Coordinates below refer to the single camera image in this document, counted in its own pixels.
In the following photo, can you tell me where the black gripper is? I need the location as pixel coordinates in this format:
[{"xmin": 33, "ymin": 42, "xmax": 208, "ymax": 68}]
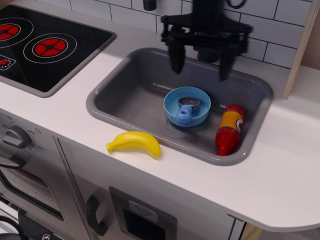
[{"xmin": 161, "ymin": 0, "xmax": 253, "ymax": 81}]

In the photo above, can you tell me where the blue handled toy spoon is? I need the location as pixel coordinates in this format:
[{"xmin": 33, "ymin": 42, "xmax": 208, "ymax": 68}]
[{"xmin": 175, "ymin": 97, "xmax": 201, "ymax": 127}]

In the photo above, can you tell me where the light blue plastic bowl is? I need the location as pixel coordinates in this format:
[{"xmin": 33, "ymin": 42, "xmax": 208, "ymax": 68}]
[{"xmin": 163, "ymin": 86, "xmax": 211, "ymax": 128}]

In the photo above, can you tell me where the grey plastic sink basin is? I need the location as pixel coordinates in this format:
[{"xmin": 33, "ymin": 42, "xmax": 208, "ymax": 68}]
[{"xmin": 86, "ymin": 48, "xmax": 273, "ymax": 166}]

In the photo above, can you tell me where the dark grey toy faucet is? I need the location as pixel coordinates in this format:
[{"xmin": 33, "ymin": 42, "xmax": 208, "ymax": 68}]
[{"xmin": 193, "ymin": 46, "xmax": 221, "ymax": 63}]

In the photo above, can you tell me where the red toy ketchup bottle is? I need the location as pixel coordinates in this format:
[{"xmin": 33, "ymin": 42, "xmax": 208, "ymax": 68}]
[{"xmin": 215, "ymin": 105, "xmax": 245, "ymax": 156}]

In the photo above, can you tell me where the yellow toy banana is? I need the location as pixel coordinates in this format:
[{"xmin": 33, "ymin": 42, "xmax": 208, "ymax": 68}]
[{"xmin": 106, "ymin": 131, "xmax": 162, "ymax": 158}]

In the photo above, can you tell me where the black toy stovetop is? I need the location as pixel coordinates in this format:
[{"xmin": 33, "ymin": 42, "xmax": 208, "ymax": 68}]
[{"xmin": 0, "ymin": 4, "xmax": 116, "ymax": 98}]

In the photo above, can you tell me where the grey dispenser panel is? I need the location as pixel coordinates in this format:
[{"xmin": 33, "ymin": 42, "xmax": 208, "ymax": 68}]
[{"xmin": 109, "ymin": 186, "xmax": 177, "ymax": 240}]

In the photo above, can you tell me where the grey oven knob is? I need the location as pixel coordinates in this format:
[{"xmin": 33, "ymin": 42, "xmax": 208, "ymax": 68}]
[{"xmin": 2, "ymin": 125, "xmax": 32, "ymax": 149}]

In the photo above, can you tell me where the grey oven door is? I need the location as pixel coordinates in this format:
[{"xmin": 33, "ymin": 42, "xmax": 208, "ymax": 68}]
[{"xmin": 0, "ymin": 145, "xmax": 74, "ymax": 240}]

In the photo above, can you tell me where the light wooden side post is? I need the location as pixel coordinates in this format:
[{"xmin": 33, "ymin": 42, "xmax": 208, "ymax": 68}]
[{"xmin": 282, "ymin": 0, "xmax": 320, "ymax": 100}]

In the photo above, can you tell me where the dark grey cabinet handle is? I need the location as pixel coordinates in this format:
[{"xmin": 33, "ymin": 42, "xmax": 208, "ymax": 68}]
[{"xmin": 85, "ymin": 195, "xmax": 108, "ymax": 237}]

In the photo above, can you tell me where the black base plate with screw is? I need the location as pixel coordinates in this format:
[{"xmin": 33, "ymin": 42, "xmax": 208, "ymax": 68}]
[{"xmin": 18, "ymin": 209, "xmax": 63, "ymax": 240}]

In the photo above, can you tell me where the black braided cable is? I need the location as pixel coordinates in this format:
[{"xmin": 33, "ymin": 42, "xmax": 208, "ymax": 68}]
[{"xmin": 0, "ymin": 214, "xmax": 27, "ymax": 240}]

